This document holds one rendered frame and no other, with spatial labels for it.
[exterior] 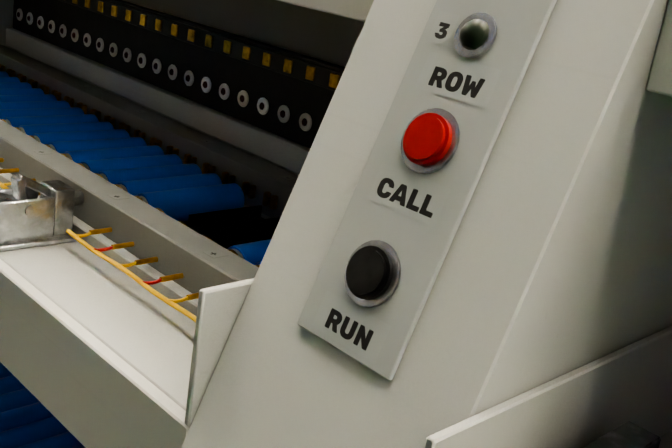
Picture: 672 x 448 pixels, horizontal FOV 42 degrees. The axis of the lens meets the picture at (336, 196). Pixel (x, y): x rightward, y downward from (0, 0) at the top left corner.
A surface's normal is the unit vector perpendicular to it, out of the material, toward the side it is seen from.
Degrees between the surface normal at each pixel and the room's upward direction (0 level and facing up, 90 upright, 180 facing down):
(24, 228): 90
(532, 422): 90
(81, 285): 21
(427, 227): 90
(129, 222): 111
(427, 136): 90
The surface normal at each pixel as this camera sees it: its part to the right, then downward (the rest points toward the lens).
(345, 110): -0.61, -0.26
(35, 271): 0.15, -0.95
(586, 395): 0.68, 0.31
